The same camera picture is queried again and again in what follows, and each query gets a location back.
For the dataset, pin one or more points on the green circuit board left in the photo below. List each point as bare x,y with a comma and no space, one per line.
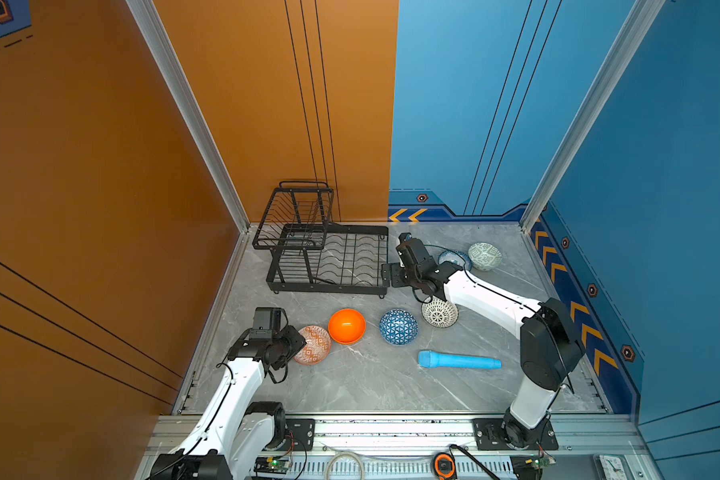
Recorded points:
272,467

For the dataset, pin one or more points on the blue geometric patterned bowl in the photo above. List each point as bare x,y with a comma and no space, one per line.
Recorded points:
398,327

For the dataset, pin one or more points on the white lattice patterned bowl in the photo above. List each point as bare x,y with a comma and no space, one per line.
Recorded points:
440,313

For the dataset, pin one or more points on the white analog clock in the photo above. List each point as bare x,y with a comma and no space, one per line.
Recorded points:
610,467

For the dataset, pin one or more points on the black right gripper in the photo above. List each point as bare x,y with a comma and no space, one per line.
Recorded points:
393,269

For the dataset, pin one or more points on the green circuit board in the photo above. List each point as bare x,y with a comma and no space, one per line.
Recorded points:
540,462
272,467

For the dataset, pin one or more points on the blue floral white bowl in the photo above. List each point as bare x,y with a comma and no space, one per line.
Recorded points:
458,258

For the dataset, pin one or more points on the green patterned white bowl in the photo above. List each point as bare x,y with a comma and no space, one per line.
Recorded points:
485,256

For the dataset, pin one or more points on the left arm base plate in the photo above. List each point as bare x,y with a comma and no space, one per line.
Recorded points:
293,434

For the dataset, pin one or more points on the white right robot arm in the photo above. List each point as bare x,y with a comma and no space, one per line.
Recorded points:
550,347

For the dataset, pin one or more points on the black metal dish rack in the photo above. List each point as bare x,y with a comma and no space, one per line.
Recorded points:
312,253

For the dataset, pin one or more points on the green circuit board right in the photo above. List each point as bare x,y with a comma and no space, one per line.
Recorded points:
540,462

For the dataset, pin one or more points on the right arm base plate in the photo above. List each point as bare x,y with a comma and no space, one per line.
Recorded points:
486,433

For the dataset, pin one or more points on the orange plastic bowl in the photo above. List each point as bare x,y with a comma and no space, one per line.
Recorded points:
347,326

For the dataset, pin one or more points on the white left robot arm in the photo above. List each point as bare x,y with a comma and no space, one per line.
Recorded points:
234,429

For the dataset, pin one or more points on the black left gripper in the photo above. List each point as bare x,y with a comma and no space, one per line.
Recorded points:
297,342

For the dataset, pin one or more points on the red and blue patterned bowl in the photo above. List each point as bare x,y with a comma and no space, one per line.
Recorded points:
317,348

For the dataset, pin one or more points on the light blue plastic cylinder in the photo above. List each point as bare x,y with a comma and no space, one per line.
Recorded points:
431,359

